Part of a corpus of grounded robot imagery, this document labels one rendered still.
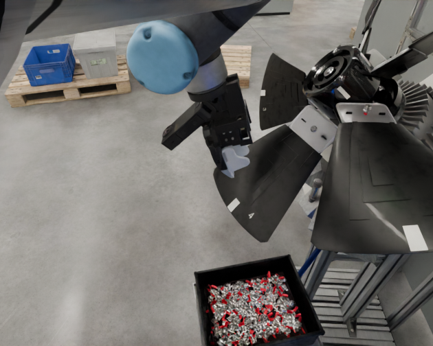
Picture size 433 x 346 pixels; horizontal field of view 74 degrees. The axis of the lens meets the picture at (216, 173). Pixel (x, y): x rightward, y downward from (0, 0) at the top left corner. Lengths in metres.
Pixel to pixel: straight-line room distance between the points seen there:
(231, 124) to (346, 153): 0.19
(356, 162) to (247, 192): 0.27
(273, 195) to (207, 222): 1.23
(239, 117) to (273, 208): 0.23
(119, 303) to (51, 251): 0.55
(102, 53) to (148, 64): 3.05
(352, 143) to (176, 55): 0.30
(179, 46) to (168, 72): 0.03
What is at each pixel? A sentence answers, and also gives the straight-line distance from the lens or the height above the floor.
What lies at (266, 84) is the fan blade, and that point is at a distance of 0.91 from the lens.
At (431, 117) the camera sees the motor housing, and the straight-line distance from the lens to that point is 0.67.
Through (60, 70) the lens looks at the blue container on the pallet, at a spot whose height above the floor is 0.28.
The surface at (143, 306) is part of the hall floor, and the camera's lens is 1.61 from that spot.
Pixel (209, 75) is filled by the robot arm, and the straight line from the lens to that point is 0.45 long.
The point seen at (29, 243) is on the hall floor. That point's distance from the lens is 2.07.
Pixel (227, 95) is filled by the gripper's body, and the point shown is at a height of 1.23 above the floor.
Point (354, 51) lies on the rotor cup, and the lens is 0.60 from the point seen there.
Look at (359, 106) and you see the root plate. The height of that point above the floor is 1.19.
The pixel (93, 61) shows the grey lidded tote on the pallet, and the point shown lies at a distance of 3.41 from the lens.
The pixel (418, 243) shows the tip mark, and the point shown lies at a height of 1.16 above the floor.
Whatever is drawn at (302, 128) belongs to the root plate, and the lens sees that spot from 0.64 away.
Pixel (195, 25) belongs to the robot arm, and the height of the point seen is 1.36.
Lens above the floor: 1.44
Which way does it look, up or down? 42 degrees down
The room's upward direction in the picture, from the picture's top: straight up
